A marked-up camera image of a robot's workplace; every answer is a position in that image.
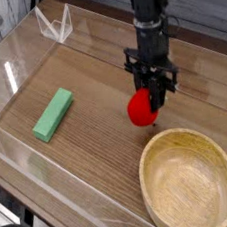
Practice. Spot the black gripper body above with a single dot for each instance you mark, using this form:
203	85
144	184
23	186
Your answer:
158	68

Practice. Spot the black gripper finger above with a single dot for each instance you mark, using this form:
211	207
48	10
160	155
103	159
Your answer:
157	94
141	80

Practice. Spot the red plush strawberry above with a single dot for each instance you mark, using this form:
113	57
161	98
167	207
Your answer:
139	109

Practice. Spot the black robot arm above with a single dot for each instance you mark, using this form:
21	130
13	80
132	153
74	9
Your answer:
151	25

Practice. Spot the green rectangular block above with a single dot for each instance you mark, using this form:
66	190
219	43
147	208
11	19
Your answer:
54	112

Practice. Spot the wooden oval bowl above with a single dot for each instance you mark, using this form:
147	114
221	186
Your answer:
183	179

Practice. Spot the clear acrylic enclosure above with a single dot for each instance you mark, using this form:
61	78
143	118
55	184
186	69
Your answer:
87	174

